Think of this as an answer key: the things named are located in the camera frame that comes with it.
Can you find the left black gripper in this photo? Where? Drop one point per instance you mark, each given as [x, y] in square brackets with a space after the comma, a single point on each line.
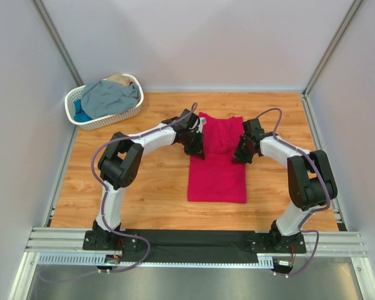
[194, 146]

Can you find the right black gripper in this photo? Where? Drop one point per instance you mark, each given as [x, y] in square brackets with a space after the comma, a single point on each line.
[242, 152]

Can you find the red t shirt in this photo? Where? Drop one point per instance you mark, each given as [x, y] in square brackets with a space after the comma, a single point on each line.
[216, 178]

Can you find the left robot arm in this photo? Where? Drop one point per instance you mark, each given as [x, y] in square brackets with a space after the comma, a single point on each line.
[119, 166]

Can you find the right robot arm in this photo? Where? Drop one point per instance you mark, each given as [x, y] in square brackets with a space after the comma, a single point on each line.
[311, 183]

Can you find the beige garment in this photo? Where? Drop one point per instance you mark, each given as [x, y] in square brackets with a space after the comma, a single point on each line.
[121, 79]

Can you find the grey blue shirt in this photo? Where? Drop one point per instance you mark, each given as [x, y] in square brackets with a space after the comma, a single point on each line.
[103, 98]

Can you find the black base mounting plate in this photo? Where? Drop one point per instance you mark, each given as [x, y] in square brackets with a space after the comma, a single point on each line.
[200, 246]

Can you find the bright blue garment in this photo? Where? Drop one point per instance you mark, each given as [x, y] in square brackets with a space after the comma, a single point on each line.
[80, 115]

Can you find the white plastic laundry basket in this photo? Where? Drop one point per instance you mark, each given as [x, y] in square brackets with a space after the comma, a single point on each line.
[73, 95]

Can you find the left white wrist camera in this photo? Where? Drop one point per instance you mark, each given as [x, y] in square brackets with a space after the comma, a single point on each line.
[199, 124]

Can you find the slotted grey cable duct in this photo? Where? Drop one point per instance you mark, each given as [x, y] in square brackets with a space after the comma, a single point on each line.
[109, 260]

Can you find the left aluminium corner post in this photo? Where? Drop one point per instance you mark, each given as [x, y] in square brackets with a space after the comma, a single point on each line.
[46, 19]

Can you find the aluminium corner post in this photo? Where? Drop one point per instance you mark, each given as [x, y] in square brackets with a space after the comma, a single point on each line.
[333, 45]
[46, 19]

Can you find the aluminium frame rail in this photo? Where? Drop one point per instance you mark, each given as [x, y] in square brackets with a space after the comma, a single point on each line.
[47, 239]

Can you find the right aluminium corner post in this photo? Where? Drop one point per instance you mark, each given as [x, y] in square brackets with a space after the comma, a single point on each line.
[333, 45]

